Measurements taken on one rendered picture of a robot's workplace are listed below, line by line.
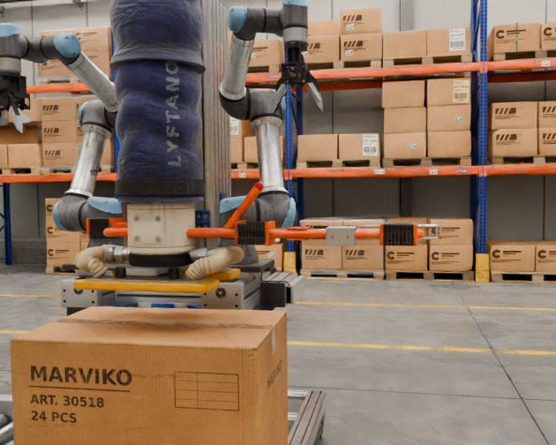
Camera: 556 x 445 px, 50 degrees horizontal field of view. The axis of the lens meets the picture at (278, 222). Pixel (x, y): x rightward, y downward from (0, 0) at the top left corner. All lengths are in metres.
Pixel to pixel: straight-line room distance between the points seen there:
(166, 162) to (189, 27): 0.33
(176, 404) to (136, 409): 0.10
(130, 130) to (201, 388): 0.64
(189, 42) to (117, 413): 0.89
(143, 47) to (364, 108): 8.61
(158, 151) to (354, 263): 7.27
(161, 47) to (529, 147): 7.61
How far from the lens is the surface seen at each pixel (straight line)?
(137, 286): 1.44
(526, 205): 10.07
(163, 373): 1.40
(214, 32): 2.35
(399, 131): 8.62
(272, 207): 2.03
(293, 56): 1.79
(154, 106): 1.46
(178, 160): 1.46
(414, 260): 8.63
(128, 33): 1.51
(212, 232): 1.47
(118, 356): 1.43
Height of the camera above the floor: 1.28
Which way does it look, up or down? 3 degrees down
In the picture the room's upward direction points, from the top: 1 degrees counter-clockwise
